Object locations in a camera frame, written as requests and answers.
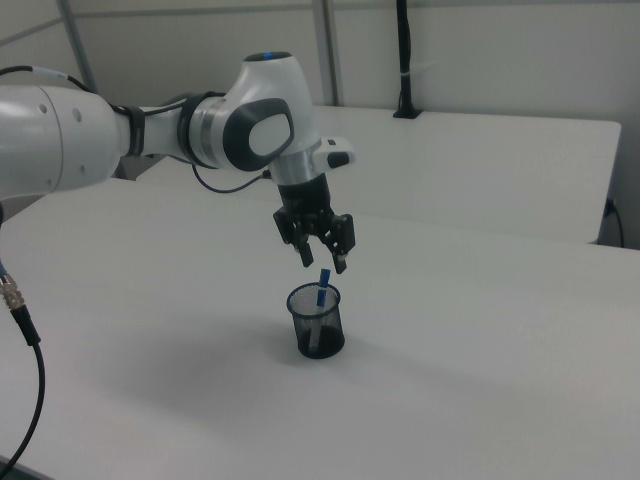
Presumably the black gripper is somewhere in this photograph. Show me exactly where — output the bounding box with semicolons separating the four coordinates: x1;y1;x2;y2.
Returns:
272;174;358;276

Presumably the blue capped white marker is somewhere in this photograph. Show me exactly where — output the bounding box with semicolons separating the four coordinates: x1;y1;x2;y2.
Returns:
308;268;333;354

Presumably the black mesh pen cup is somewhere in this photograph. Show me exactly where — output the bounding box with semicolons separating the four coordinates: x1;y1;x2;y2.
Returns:
285;282;348;361

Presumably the white neighbouring table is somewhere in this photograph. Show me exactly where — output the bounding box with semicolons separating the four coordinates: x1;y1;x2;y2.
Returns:
134;104;623;247

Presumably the black pole with clamp base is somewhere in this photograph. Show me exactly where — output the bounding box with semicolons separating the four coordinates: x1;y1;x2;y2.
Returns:
392;0;424;120

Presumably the grey metal frame post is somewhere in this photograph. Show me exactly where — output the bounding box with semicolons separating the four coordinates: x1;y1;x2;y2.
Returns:
63;0;97;92
311;0;345;107

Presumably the black cable with metal connector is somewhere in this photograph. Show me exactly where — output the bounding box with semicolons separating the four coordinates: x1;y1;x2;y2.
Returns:
0;259;48;467

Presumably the dark cable at robot wrist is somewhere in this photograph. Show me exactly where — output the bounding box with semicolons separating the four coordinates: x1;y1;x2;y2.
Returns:
0;64;274;194

